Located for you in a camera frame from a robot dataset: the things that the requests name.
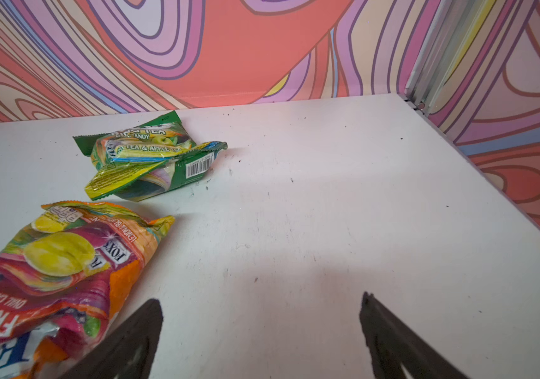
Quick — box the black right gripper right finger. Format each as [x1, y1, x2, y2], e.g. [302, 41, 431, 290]
[359, 292, 466, 378]

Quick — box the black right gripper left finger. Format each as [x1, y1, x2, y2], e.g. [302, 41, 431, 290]
[62, 298, 163, 379]

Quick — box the orange pink Fox's fruits bag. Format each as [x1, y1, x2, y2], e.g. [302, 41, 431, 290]
[0, 201, 175, 378]

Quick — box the green candy bag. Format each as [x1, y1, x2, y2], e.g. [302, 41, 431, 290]
[74, 111, 228, 202]

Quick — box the aluminium frame post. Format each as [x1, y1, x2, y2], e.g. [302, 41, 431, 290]
[405, 1, 495, 116]

